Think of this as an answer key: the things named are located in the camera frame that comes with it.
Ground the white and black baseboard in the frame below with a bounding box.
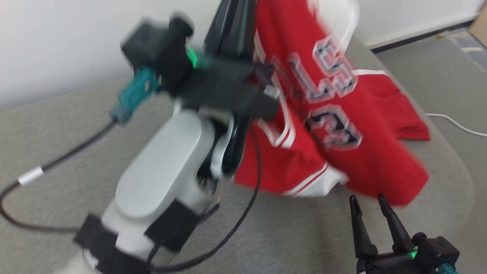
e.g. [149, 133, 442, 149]
[365, 11, 480, 54]

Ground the white floor cable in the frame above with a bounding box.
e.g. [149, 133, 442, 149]
[424, 113, 487, 137]

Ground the beige wooden board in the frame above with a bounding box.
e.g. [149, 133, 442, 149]
[469, 6, 487, 48]

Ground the grey fabric sofa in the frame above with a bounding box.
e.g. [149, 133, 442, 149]
[0, 36, 476, 274]

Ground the red white basketball jersey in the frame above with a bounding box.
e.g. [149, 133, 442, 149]
[234, 0, 430, 207]

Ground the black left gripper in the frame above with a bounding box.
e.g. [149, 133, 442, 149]
[178, 0, 281, 121]

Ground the thin black left gripper cable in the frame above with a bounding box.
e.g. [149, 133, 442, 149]
[146, 127, 264, 274]

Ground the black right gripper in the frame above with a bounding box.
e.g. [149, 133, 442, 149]
[349, 193, 438, 274]

